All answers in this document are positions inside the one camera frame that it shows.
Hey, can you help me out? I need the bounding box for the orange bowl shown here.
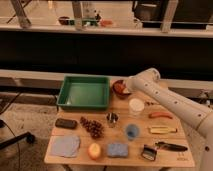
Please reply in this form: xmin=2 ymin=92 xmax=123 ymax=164
xmin=114 ymin=82 xmax=129 ymax=94

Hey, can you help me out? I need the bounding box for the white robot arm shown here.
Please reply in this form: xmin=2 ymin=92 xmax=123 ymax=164
xmin=125 ymin=68 xmax=213 ymax=171

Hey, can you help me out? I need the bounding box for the purple bowl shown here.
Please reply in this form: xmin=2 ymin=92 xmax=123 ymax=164
xmin=112 ymin=80 xmax=131 ymax=99

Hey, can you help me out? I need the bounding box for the green plastic tray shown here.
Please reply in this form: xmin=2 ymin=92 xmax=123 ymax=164
xmin=57 ymin=76 xmax=110 ymax=110

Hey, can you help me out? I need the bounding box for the small metal cup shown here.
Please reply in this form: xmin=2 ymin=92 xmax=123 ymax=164
xmin=107 ymin=113 xmax=118 ymax=128

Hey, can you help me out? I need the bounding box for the white plastic cup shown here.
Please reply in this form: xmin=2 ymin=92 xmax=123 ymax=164
xmin=129 ymin=98 xmax=145 ymax=116

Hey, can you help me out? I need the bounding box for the bunch of red grapes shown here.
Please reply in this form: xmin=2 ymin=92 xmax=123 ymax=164
xmin=80 ymin=117 xmax=104 ymax=139

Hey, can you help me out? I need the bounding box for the small metal fork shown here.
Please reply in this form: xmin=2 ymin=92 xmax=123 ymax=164
xmin=145 ymin=101 xmax=159 ymax=106

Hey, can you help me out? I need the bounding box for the blue plastic cup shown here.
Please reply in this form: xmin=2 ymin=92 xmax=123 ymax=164
xmin=125 ymin=124 xmax=140 ymax=140

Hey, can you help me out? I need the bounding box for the wooden table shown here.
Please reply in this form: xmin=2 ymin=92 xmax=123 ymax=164
xmin=44 ymin=77 xmax=196 ymax=168

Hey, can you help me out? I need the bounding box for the orange carrot toy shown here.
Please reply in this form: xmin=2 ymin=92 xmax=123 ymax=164
xmin=148 ymin=112 xmax=173 ymax=119

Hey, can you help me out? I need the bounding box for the blue sponge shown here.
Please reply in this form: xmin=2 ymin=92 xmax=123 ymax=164
xmin=107 ymin=143 xmax=128 ymax=157

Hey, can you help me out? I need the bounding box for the yellow banana toy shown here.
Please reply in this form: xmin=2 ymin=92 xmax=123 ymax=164
xmin=148 ymin=126 xmax=177 ymax=134

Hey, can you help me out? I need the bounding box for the yellow red apple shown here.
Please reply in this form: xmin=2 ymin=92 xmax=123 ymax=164
xmin=88 ymin=143 xmax=101 ymax=160

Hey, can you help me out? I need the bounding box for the grey blue cloth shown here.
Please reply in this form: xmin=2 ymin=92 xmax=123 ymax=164
xmin=50 ymin=135 xmax=80 ymax=158

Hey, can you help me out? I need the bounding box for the black chair base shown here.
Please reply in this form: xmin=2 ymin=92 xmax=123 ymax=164
xmin=0 ymin=119 xmax=36 ymax=151

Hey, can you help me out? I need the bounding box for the black handled peeler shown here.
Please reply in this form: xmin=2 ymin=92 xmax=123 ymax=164
xmin=155 ymin=141 xmax=188 ymax=152

